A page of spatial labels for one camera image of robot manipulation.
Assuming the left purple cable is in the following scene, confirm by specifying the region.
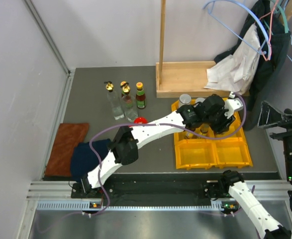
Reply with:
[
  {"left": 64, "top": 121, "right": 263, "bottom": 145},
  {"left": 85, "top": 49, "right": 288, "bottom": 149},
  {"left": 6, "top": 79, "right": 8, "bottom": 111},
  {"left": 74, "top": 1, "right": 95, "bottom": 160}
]
[{"left": 82, "top": 93, "right": 248, "bottom": 216}]

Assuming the pink clothes hanger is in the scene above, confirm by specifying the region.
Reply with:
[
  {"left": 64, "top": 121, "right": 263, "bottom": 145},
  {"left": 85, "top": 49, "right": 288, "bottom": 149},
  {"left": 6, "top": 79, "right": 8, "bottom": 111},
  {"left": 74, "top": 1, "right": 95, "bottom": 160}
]
[{"left": 260, "top": 0, "right": 281, "bottom": 61}]

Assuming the red sauce bottle yellow cap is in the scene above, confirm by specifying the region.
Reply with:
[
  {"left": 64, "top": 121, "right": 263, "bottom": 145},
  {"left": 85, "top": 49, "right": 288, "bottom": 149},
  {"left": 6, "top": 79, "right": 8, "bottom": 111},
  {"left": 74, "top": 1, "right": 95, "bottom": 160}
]
[{"left": 136, "top": 82, "right": 146, "bottom": 109}]

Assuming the green clothes hanger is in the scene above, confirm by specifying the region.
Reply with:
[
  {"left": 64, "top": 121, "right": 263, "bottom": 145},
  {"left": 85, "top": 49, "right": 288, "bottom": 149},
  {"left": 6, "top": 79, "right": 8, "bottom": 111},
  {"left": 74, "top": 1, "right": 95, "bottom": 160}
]
[{"left": 271, "top": 0, "right": 289, "bottom": 33}]

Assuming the blue clothes hanger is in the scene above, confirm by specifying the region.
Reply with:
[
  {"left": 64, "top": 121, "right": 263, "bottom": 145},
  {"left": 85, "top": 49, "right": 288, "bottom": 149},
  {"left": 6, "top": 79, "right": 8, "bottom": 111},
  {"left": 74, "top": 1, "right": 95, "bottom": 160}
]
[{"left": 202, "top": 0, "right": 272, "bottom": 58}]

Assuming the silver lid spice jar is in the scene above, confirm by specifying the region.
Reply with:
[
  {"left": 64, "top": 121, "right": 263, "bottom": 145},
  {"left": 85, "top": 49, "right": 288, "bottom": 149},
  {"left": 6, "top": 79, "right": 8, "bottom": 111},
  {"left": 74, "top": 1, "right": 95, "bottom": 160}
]
[
  {"left": 195, "top": 97, "right": 205, "bottom": 104},
  {"left": 178, "top": 94, "right": 192, "bottom": 108}
]

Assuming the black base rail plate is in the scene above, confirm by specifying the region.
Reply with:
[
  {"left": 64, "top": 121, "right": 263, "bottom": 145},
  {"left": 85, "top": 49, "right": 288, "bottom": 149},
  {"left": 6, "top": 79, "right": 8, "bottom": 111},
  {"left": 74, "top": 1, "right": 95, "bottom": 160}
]
[{"left": 71, "top": 180, "right": 236, "bottom": 202}]

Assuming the yellow bin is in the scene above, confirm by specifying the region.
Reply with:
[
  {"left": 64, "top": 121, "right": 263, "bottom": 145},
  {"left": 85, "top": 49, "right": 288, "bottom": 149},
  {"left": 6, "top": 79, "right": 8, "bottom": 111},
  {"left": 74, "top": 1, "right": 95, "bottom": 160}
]
[
  {"left": 224, "top": 98, "right": 243, "bottom": 121},
  {"left": 174, "top": 129, "right": 215, "bottom": 144},
  {"left": 175, "top": 139, "right": 217, "bottom": 170},
  {"left": 212, "top": 119, "right": 245, "bottom": 139},
  {"left": 171, "top": 99, "right": 185, "bottom": 117},
  {"left": 214, "top": 140, "right": 253, "bottom": 169}
]

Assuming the yellow bin middle right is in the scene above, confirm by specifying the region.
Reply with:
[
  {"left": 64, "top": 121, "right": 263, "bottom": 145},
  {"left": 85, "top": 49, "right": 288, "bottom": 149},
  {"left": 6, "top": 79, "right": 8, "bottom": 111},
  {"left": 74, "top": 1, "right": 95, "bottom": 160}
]
[{"left": 212, "top": 119, "right": 245, "bottom": 139}]

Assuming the yellow bin back left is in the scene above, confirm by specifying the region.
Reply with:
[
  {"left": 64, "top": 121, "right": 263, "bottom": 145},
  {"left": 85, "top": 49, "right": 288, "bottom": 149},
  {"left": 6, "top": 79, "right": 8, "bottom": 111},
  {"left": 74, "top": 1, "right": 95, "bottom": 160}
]
[{"left": 171, "top": 99, "right": 185, "bottom": 117}]

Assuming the dark green jacket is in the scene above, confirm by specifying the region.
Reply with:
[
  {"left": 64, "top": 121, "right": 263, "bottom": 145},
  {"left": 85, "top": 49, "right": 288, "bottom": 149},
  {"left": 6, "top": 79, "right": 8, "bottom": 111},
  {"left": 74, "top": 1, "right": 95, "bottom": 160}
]
[{"left": 214, "top": 0, "right": 291, "bottom": 131}]

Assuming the red lid jar right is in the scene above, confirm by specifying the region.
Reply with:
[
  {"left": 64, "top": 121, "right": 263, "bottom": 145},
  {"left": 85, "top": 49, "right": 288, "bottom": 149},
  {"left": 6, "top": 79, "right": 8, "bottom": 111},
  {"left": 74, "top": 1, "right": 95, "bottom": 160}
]
[{"left": 134, "top": 117, "right": 148, "bottom": 124}]

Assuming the navy blue cloth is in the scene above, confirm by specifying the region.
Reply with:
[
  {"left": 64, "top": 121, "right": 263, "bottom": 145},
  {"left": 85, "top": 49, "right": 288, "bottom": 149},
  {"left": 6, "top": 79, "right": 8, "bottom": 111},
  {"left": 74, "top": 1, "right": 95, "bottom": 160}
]
[{"left": 70, "top": 138, "right": 110, "bottom": 183}]

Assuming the clear bottle red label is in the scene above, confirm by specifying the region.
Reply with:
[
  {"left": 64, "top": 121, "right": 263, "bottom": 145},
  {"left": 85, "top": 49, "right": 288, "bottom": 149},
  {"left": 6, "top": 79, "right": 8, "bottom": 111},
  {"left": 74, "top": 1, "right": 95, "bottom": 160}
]
[{"left": 121, "top": 85, "right": 138, "bottom": 122}]

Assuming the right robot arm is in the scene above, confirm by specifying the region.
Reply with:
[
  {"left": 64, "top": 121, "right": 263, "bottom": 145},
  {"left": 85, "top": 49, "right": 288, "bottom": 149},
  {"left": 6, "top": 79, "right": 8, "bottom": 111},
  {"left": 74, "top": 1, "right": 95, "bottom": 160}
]
[{"left": 218, "top": 101, "right": 292, "bottom": 239}]

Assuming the yellow bin front right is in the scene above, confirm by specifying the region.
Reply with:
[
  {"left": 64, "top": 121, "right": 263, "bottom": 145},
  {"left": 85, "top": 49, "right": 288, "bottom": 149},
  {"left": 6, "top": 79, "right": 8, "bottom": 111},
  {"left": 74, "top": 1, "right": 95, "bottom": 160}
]
[{"left": 214, "top": 140, "right": 253, "bottom": 169}]

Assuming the yellow bin middle left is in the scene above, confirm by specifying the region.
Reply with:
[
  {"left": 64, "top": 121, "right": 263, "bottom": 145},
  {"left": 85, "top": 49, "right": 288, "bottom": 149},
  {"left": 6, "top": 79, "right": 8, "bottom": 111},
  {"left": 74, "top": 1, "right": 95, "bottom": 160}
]
[{"left": 174, "top": 129, "right": 215, "bottom": 144}]

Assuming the yellow label brown cap bottle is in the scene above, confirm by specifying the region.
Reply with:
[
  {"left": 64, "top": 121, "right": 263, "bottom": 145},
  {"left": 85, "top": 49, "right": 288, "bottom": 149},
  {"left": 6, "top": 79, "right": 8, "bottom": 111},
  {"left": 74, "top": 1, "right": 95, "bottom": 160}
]
[{"left": 199, "top": 124, "right": 210, "bottom": 136}]

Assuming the wooden pole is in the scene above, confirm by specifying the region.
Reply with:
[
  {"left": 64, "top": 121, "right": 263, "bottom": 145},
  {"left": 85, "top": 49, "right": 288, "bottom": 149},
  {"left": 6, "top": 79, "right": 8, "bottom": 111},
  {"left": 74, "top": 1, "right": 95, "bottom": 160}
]
[{"left": 158, "top": 0, "right": 166, "bottom": 85}]

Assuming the yellow bin back right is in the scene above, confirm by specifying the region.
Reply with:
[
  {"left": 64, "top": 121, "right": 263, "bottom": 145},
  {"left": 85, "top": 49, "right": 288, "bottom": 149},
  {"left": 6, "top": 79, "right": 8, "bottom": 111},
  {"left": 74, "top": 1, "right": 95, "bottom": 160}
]
[{"left": 224, "top": 98, "right": 243, "bottom": 121}]

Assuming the yellow bin front left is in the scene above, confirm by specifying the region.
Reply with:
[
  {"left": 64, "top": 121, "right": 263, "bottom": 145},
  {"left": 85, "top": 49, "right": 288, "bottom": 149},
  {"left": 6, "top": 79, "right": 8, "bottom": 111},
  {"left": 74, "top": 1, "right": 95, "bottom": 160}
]
[{"left": 175, "top": 139, "right": 217, "bottom": 170}]

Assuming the white crumpled cloth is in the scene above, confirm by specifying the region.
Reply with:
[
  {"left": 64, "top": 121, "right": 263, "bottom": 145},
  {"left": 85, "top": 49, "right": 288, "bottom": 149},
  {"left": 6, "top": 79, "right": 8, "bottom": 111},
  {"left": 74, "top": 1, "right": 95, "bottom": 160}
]
[{"left": 205, "top": 24, "right": 260, "bottom": 95}]

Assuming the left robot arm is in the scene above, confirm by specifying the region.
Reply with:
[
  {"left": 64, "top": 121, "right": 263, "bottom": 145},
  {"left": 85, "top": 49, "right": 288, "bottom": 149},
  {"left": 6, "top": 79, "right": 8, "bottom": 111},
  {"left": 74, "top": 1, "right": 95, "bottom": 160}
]
[{"left": 81, "top": 93, "right": 247, "bottom": 198}]

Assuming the brown orange cloth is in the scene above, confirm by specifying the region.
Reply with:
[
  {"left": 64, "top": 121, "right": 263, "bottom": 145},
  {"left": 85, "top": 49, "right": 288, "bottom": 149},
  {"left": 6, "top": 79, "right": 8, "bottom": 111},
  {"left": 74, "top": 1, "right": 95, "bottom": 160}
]
[{"left": 44, "top": 123, "right": 89, "bottom": 177}]

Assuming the green bottle gold pourer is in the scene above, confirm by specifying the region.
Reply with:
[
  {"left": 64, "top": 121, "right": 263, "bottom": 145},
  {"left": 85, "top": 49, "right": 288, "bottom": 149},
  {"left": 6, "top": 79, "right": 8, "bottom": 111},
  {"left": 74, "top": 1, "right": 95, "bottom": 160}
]
[{"left": 120, "top": 81, "right": 129, "bottom": 98}]

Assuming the clear bottle gold pourer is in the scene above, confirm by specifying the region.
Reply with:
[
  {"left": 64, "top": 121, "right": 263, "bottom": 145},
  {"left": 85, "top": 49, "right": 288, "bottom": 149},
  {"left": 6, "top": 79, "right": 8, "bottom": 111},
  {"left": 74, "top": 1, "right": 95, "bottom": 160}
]
[{"left": 104, "top": 81, "right": 124, "bottom": 120}]

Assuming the small brown cap bottle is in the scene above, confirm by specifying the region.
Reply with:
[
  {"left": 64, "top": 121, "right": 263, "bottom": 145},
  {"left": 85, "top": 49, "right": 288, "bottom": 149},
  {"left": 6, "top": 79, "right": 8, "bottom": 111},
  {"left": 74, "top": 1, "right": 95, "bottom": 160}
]
[{"left": 185, "top": 131, "right": 193, "bottom": 139}]

